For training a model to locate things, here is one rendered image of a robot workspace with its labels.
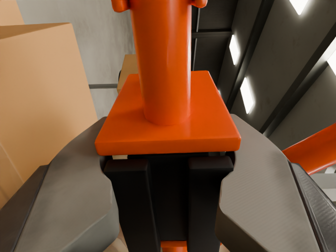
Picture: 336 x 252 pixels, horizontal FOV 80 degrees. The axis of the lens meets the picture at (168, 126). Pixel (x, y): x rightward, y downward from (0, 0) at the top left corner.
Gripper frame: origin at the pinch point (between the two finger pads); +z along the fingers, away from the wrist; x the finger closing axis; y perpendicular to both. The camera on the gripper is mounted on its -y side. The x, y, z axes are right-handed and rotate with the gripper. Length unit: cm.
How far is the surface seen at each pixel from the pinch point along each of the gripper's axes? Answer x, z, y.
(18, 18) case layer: -60, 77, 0
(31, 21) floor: -115, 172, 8
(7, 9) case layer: -60, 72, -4
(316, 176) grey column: 116, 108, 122
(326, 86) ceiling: 279, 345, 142
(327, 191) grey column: 119, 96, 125
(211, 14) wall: 169, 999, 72
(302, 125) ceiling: 279, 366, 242
